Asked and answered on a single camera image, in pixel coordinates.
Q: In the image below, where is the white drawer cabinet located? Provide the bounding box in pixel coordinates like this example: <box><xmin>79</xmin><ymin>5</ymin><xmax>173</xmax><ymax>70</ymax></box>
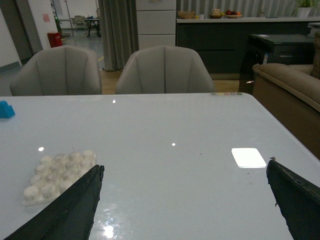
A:
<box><xmin>135</xmin><ymin>0</ymin><xmax>177</xmax><ymax>50</ymax></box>

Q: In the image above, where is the beige sofa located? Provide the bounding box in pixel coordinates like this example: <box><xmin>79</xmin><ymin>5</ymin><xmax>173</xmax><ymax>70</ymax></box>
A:
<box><xmin>252</xmin><ymin>32</ymin><xmax>320</xmax><ymax>158</ymax></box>

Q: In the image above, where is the grey armchair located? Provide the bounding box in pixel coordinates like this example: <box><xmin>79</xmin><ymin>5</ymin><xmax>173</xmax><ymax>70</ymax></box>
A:
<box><xmin>10</xmin><ymin>45</ymin><xmax>102</xmax><ymax>97</ymax></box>
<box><xmin>115</xmin><ymin>45</ymin><xmax>215</xmax><ymax>95</ymax></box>

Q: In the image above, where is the dark kitchen counter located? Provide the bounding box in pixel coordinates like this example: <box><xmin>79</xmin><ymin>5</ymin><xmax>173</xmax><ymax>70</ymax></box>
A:
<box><xmin>176</xmin><ymin>16</ymin><xmax>320</xmax><ymax>74</ymax></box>

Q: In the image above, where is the woven basket on counter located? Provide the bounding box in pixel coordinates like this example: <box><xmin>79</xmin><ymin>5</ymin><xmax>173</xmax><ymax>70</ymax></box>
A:
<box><xmin>177</xmin><ymin>10</ymin><xmax>195</xmax><ymax>19</ymax></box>

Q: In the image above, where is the black appliance box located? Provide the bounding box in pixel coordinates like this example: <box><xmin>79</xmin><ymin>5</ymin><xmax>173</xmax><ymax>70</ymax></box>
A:
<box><xmin>238</xmin><ymin>34</ymin><xmax>315</xmax><ymax>94</ymax></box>

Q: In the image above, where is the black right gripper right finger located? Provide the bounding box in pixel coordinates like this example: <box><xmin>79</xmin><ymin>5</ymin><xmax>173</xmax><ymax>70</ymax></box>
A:
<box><xmin>266</xmin><ymin>159</ymin><xmax>320</xmax><ymax>240</ymax></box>

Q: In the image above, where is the potted green plant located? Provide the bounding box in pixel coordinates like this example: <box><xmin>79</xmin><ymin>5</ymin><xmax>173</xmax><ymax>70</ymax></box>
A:
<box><xmin>293</xmin><ymin>0</ymin><xmax>320</xmax><ymax>18</ymax></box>

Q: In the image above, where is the blue toy building block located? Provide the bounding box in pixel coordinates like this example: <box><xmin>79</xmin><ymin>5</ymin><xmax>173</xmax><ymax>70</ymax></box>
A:
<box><xmin>0</xmin><ymin>100</ymin><xmax>15</xmax><ymax>119</ymax></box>

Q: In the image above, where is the fruit bowl on counter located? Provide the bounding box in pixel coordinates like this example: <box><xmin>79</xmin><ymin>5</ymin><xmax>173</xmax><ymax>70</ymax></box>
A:
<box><xmin>224</xmin><ymin>10</ymin><xmax>243</xmax><ymax>19</ymax></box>

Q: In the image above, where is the white studded base plate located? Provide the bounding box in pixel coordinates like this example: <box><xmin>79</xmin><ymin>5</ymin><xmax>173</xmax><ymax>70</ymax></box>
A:
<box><xmin>22</xmin><ymin>149</ymin><xmax>97</xmax><ymax>207</ymax></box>

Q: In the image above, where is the right grey armchair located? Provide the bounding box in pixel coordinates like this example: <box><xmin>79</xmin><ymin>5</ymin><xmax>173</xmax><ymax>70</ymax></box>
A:
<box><xmin>115</xmin><ymin>45</ymin><xmax>215</xmax><ymax>95</ymax></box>

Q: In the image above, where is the coloured dot sticker strip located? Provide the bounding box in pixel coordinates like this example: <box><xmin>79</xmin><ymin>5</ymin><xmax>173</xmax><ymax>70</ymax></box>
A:
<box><xmin>211</xmin><ymin>92</ymin><xmax>243</xmax><ymax>96</ymax></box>

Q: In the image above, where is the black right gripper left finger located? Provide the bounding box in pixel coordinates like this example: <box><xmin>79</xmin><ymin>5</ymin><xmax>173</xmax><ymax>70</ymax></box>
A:
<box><xmin>6</xmin><ymin>165</ymin><xmax>105</xmax><ymax>240</ymax></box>

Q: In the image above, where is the red box on floor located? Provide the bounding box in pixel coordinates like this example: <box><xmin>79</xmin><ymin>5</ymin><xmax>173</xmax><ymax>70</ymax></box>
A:
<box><xmin>47</xmin><ymin>32</ymin><xmax>63</xmax><ymax>48</ymax></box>

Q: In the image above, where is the left grey armchair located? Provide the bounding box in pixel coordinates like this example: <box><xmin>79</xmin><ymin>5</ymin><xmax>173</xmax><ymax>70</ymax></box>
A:
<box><xmin>10</xmin><ymin>45</ymin><xmax>102</xmax><ymax>97</ymax></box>

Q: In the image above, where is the grey curtain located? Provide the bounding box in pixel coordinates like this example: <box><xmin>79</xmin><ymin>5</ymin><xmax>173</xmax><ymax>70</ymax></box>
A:
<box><xmin>98</xmin><ymin>0</ymin><xmax>139</xmax><ymax>71</ymax></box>

